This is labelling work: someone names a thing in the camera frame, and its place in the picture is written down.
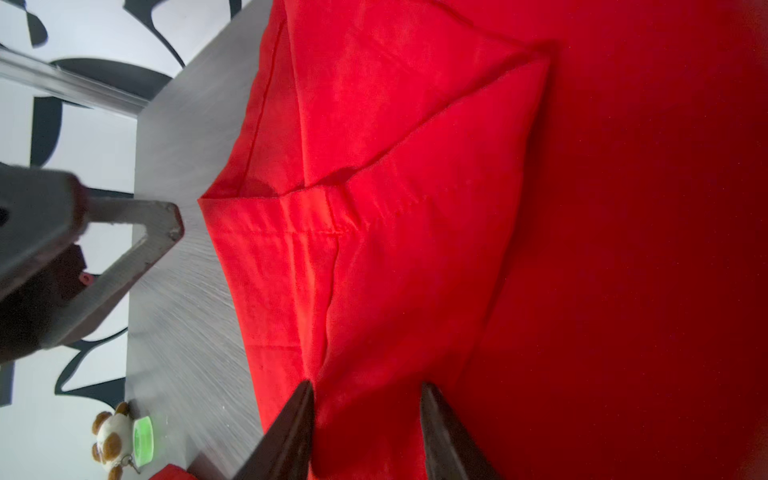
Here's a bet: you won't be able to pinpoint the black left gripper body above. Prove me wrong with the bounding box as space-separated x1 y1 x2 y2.
1 166 89 363

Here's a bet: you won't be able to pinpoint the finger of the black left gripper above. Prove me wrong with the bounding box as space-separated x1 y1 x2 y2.
39 197 184 349

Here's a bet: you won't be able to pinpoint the aluminium frame crossbar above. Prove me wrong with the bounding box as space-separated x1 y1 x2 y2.
1 47 149 118

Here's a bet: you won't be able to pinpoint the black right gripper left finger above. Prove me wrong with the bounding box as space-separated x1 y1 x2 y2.
234 380 315 480

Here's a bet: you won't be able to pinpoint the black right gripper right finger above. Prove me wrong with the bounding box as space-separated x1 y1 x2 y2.
420 382 501 480

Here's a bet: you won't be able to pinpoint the brown white paw toy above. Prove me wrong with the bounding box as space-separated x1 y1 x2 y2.
91 402 133 480

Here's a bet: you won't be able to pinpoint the red shorts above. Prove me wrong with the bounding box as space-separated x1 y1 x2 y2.
149 0 768 480

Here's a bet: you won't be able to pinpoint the green tape roll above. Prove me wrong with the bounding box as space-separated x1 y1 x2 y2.
132 416 155 469

